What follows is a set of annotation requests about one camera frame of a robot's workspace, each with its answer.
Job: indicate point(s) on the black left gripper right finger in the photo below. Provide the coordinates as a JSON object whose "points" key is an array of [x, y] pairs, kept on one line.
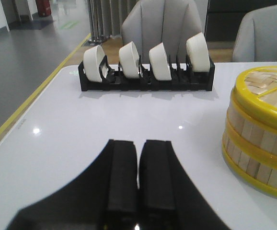
{"points": [[168, 199]]}

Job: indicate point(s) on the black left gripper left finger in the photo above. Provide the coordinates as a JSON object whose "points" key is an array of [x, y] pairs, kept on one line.
{"points": [[102, 197]]}

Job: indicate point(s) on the woven bamboo steamer lid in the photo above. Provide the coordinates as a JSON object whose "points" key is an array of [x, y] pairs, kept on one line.
{"points": [[255, 95]]}

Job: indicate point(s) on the bamboo steamer tier yellow rims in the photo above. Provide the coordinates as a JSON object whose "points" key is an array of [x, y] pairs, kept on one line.
{"points": [[255, 165]]}

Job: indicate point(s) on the black bowl rack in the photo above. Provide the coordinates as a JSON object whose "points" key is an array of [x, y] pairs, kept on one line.
{"points": [[182, 79]]}

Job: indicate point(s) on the white ceramic bowl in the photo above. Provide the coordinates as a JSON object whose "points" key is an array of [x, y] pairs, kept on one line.
{"points": [[91, 61], [159, 63], [197, 51], [129, 60]]}

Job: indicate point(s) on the grey upholstered chair left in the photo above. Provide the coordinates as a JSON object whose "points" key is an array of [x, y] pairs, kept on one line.
{"points": [[170, 22]]}

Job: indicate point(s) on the grey upholstered chair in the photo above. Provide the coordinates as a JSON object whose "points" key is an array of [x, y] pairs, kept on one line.
{"points": [[259, 44], [170, 22]]}

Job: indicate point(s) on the dark sideboard cabinet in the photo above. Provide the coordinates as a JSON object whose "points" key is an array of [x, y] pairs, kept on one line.
{"points": [[225, 17]]}

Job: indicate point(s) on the grey upholstered chair right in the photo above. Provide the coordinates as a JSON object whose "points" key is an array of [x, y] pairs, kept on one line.
{"points": [[259, 44]]}

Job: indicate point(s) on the red box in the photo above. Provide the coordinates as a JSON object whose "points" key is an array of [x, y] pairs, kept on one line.
{"points": [[43, 7]]}

